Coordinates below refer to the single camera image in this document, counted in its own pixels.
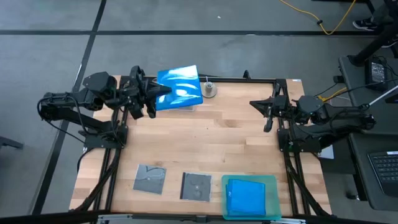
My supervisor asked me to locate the black chair leg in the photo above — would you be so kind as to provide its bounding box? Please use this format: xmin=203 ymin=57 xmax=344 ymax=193
xmin=0 ymin=136 xmax=24 ymax=150

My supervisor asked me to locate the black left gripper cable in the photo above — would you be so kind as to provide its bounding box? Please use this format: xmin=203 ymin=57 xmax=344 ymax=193
xmin=36 ymin=95 xmax=116 ymax=147

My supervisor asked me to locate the yellow floor cable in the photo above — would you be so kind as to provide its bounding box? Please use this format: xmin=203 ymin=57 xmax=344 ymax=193
xmin=279 ymin=0 xmax=357 ymax=35

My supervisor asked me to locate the black keyboard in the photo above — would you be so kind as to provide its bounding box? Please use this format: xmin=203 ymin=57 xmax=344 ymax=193
xmin=368 ymin=151 xmax=398 ymax=197

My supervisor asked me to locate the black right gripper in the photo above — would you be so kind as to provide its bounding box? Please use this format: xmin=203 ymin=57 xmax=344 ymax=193
xmin=249 ymin=86 xmax=298 ymax=133

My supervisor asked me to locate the black desk leg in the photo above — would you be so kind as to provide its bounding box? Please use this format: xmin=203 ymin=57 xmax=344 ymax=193
xmin=347 ymin=17 xmax=398 ymax=67

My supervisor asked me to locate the clear jewel case black spine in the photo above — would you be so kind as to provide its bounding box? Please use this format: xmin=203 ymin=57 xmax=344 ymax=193
xmin=179 ymin=172 xmax=213 ymax=203

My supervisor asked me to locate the black power adapter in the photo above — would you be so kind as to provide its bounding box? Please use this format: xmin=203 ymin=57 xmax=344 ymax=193
xmin=364 ymin=57 xmax=389 ymax=92

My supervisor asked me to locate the black desk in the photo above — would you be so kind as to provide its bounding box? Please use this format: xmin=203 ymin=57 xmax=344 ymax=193
xmin=348 ymin=132 xmax=398 ymax=212
xmin=338 ymin=55 xmax=398 ymax=135

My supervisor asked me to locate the clear plastic bin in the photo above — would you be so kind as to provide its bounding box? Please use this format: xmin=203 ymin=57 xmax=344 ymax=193
xmin=148 ymin=77 xmax=200 ymax=113

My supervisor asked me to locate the green translucent tray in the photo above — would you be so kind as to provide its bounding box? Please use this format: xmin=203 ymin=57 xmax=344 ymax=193
xmin=221 ymin=174 xmax=282 ymax=221

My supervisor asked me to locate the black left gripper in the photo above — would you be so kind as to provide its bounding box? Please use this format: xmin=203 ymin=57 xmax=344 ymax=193
xmin=116 ymin=65 xmax=172 ymax=121

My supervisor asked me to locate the black power cable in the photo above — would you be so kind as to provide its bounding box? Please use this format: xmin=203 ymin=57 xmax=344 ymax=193
xmin=313 ymin=77 xmax=398 ymax=103

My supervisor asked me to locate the clear jewel case grey insert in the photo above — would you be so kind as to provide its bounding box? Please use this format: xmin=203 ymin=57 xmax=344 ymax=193
xmin=132 ymin=164 xmax=167 ymax=195

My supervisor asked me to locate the white paper box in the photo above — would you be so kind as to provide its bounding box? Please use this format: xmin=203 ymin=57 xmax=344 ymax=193
xmin=319 ymin=145 xmax=335 ymax=160

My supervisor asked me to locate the black aluminium table frame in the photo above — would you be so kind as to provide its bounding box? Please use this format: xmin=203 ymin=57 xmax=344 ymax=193
xmin=70 ymin=68 xmax=332 ymax=224

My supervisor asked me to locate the yellow power cord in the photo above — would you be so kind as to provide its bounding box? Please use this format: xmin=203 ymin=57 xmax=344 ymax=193
xmin=317 ymin=87 xmax=348 ymax=103

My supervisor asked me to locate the grey metal pole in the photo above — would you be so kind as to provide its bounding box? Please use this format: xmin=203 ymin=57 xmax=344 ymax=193
xmin=362 ymin=91 xmax=398 ymax=110

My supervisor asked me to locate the person's shoe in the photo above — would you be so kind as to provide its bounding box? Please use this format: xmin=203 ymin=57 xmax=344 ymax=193
xmin=382 ymin=37 xmax=398 ymax=49
xmin=353 ymin=17 xmax=379 ymax=31

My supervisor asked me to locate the person's leg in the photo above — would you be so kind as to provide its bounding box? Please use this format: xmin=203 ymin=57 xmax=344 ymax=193
xmin=371 ymin=0 xmax=398 ymax=24

